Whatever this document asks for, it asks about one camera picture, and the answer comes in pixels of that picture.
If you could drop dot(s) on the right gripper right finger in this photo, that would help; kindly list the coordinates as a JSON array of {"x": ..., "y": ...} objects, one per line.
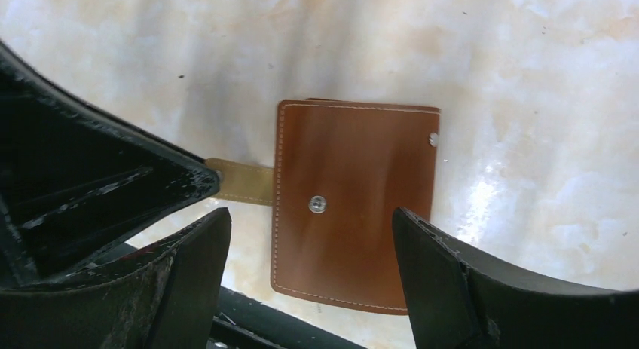
[{"x": 459, "y": 296}]

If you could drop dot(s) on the brown leather card holder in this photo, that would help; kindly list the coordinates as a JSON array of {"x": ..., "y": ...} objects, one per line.
[{"x": 340, "y": 170}]

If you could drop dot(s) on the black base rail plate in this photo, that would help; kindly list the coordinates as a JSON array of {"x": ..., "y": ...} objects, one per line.
[{"x": 243, "y": 322}]

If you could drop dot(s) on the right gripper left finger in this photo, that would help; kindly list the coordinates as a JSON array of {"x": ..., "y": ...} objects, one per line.
[{"x": 161, "y": 296}]

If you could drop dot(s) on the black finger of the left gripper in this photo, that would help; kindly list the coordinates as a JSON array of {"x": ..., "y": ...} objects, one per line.
[{"x": 76, "y": 181}]

